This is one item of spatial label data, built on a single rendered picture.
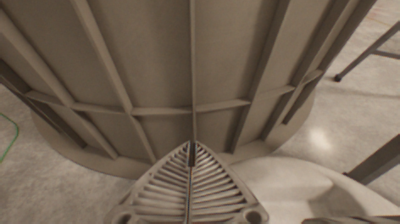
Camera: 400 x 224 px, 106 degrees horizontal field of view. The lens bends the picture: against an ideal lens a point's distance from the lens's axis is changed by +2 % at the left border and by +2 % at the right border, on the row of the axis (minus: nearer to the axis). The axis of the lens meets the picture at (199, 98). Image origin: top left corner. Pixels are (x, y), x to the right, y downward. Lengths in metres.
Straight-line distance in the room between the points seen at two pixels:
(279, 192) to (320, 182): 0.10
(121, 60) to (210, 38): 0.21
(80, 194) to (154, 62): 0.70
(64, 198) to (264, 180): 0.81
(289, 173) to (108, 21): 0.54
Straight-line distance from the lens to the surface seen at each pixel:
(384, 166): 0.91
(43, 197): 1.01
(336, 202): 0.56
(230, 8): 0.36
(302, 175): 0.50
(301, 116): 1.14
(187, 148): 0.17
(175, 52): 0.37
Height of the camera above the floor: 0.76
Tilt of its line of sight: 45 degrees down
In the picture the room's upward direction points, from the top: 1 degrees clockwise
